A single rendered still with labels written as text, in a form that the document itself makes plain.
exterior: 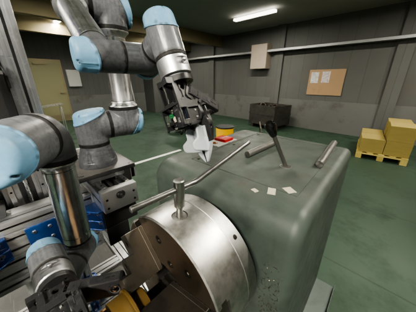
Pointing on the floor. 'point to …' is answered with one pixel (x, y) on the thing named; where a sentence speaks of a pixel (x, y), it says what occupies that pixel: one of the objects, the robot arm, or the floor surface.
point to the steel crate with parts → (269, 114)
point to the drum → (224, 129)
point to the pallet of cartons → (389, 141)
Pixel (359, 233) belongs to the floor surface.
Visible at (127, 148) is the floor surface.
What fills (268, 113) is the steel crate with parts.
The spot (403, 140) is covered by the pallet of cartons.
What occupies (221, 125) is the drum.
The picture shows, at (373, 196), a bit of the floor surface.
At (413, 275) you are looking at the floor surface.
